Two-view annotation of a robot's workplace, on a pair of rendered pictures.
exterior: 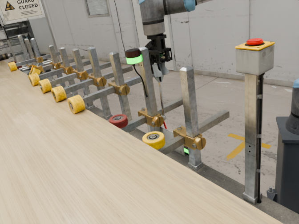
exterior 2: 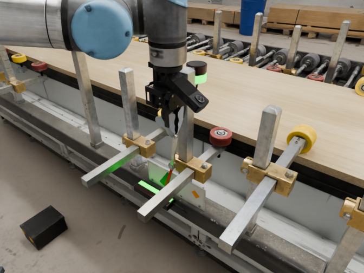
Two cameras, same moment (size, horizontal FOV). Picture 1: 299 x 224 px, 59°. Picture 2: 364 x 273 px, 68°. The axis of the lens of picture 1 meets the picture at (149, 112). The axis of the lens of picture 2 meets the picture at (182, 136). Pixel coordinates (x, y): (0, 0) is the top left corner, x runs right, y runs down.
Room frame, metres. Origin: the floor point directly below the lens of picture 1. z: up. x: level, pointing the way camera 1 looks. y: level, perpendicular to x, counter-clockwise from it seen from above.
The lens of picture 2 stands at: (1.75, -0.26, 1.43)
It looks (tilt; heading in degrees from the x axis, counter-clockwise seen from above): 34 degrees down; 161
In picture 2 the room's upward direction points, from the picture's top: straight up
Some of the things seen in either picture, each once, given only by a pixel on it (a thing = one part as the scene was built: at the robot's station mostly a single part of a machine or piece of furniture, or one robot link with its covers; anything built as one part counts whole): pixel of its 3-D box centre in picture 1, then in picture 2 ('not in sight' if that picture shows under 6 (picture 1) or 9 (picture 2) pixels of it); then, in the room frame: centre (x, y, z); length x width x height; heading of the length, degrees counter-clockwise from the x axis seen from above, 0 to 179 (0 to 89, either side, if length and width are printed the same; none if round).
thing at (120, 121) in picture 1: (120, 128); (219, 144); (1.04, 0.14, 0.85); 0.08 x 0.08 x 0.11
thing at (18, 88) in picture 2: not in sight; (15, 85); (0.06, -0.69, 0.82); 0.14 x 0.06 x 0.05; 33
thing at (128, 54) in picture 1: (132, 53); (196, 67); (1.06, 0.03, 1.17); 0.06 x 0.06 x 0.02
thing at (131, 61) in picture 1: (134, 59); (196, 76); (1.06, 0.03, 1.14); 0.06 x 0.06 x 0.02
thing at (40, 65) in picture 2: not in sight; (41, 71); (-0.01, -0.55, 0.85); 0.08 x 0.08 x 0.11
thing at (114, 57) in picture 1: (123, 97); (257, 183); (1.30, 0.12, 0.90); 0.04 x 0.04 x 0.48; 33
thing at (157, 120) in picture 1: (150, 118); (191, 166); (1.11, 0.00, 0.85); 0.14 x 0.06 x 0.05; 33
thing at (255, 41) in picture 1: (254, 43); not in sight; (0.66, -0.29, 1.22); 0.04 x 0.04 x 0.02
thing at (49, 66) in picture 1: (63, 62); not in sight; (2.21, 0.63, 0.95); 0.37 x 0.03 x 0.03; 123
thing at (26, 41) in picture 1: (34, 62); not in sight; (2.76, 1.09, 0.89); 0.04 x 0.04 x 0.48; 33
